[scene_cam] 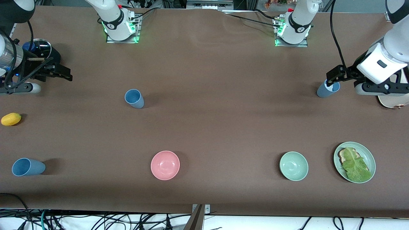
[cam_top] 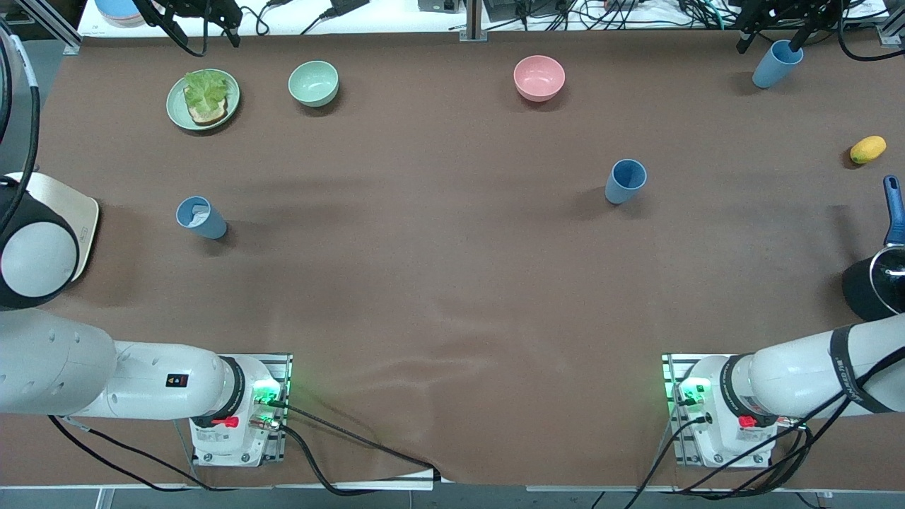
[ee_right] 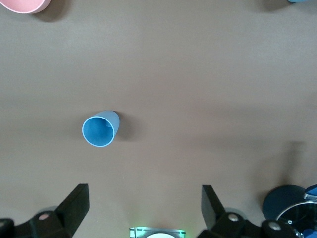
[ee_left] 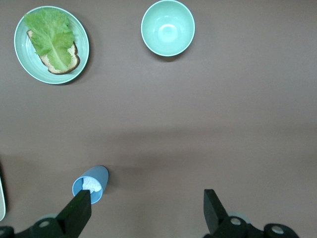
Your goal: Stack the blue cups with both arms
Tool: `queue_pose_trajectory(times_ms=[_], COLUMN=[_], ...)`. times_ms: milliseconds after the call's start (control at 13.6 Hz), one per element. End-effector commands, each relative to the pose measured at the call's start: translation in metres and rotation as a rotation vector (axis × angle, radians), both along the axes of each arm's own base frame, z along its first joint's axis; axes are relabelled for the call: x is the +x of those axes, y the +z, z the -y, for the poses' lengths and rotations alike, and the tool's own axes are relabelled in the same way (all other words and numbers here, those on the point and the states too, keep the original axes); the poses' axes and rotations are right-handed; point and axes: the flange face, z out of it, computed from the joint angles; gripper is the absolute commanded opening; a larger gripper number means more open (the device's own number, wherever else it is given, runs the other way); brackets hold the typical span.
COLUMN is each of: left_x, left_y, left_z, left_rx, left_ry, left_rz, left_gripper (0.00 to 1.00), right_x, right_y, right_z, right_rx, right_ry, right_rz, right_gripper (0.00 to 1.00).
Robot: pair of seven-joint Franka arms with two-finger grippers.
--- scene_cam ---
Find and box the yellow lemon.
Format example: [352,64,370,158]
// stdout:
[1,113,22,126]

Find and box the black looped floor cable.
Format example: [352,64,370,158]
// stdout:
[0,193,31,221]

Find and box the blue plastic cup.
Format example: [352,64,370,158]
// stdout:
[12,158,46,177]
[124,89,144,109]

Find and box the pale green plate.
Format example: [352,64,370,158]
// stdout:
[334,142,376,184]

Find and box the green lettuce leaf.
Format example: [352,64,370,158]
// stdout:
[343,148,372,182]

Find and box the black pot with glass lid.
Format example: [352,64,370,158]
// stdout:
[19,38,61,73]

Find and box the metal base plate left arm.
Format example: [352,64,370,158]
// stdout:
[274,17,309,48]

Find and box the short black cable on table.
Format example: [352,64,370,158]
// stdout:
[254,9,280,20]

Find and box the metal base plate right arm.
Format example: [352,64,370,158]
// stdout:
[106,14,141,44]

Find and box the grey metal table bracket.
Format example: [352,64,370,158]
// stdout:
[184,204,211,230]

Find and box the toast bread slice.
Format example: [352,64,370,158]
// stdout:
[339,148,370,173]

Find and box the silver device box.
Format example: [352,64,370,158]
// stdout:
[186,0,234,10]

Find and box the blue cup holding tissue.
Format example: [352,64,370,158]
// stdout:
[317,79,341,98]

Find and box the long black cable on table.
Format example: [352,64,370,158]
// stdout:
[224,12,282,29]

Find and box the pink bowl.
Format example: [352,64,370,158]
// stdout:
[150,150,180,180]

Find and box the cream toaster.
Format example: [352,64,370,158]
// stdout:
[378,69,409,109]

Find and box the pale green bowl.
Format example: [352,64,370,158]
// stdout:
[279,151,309,181]

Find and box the black cable at arm base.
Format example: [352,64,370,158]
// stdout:
[129,7,160,20]

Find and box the green floor cable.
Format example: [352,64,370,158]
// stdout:
[40,209,49,230]

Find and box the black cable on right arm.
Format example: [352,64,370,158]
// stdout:
[2,21,55,91]

